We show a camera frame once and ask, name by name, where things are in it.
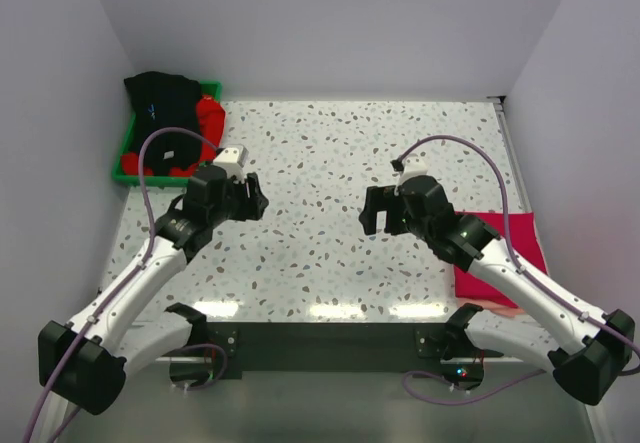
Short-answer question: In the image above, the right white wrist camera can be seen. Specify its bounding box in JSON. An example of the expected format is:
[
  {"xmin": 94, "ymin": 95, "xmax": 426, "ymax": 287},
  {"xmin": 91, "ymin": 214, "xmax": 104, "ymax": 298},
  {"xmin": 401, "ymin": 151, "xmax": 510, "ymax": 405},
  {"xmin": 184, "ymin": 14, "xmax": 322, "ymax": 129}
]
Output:
[{"xmin": 391, "ymin": 153, "xmax": 427, "ymax": 196}]

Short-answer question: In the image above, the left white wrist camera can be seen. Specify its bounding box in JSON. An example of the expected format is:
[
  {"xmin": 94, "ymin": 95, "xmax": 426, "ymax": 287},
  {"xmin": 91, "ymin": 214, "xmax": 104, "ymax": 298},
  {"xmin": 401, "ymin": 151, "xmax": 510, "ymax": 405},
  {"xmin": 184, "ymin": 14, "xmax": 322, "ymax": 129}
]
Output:
[{"xmin": 212, "ymin": 144, "xmax": 249, "ymax": 183}]

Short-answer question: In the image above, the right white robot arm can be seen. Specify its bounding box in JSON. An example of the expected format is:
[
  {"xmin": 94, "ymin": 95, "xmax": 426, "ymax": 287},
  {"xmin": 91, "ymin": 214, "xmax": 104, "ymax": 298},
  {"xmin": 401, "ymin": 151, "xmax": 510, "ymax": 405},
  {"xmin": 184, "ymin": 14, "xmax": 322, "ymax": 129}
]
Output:
[{"xmin": 359, "ymin": 175, "xmax": 635, "ymax": 406}]

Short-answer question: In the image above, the red t shirt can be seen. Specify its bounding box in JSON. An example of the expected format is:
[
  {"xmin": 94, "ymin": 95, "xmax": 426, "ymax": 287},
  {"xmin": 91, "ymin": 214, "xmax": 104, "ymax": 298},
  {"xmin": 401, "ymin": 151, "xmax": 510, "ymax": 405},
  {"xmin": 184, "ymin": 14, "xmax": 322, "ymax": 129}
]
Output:
[{"xmin": 112, "ymin": 94, "xmax": 225, "ymax": 186}]

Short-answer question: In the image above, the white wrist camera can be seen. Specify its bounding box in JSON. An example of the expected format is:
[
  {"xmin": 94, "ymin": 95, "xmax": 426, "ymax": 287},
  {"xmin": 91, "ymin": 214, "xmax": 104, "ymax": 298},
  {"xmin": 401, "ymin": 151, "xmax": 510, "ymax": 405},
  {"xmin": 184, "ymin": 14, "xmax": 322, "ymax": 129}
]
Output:
[
  {"xmin": 391, "ymin": 153, "xmax": 427, "ymax": 196},
  {"xmin": 212, "ymin": 144, "xmax": 249, "ymax": 183}
]

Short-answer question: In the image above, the folded magenta t shirt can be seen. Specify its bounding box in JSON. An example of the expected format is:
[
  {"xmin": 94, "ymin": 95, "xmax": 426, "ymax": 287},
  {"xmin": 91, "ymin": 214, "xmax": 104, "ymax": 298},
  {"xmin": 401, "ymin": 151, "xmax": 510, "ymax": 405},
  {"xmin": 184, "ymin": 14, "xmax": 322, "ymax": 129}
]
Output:
[{"xmin": 454, "ymin": 212, "xmax": 547, "ymax": 308}]

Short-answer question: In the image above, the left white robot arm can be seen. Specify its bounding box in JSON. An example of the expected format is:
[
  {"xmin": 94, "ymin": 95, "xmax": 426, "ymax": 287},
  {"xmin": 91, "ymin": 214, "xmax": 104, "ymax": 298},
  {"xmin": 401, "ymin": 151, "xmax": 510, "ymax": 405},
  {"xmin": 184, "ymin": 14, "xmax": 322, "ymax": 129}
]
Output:
[{"xmin": 38, "ymin": 164, "xmax": 269, "ymax": 415}]

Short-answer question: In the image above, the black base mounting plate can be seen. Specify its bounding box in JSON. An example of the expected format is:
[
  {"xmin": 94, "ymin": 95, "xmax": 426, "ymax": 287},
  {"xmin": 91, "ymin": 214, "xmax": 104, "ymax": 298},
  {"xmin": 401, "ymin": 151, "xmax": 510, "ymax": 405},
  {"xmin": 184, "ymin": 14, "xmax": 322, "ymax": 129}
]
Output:
[{"xmin": 154, "ymin": 320, "xmax": 504, "ymax": 389}]

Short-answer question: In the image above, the green plastic tray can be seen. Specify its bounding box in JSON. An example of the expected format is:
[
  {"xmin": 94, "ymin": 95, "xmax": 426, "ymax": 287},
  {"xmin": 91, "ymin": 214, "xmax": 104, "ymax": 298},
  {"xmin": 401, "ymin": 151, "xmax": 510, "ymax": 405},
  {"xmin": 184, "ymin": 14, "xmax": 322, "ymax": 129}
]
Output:
[{"xmin": 112, "ymin": 72, "xmax": 226, "ymax": 187}]

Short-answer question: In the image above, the black t shirt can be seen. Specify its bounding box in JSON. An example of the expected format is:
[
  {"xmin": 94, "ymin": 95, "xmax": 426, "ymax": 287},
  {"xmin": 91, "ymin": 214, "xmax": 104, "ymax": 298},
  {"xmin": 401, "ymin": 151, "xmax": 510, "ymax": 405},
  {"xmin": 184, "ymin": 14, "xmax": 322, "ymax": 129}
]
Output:
[{"xmin": 120, "ymin": 71, "xmax": 204, "ymax": 177}]

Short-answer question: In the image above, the folded pink t shirt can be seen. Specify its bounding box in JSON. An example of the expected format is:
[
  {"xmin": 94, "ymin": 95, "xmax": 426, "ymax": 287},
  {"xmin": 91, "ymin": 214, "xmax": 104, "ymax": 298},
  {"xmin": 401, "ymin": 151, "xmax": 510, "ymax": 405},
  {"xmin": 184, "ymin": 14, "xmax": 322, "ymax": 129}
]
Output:
[{"xmin": 475, "ymin": 300, "xmax": 524, "ymax": 318}]

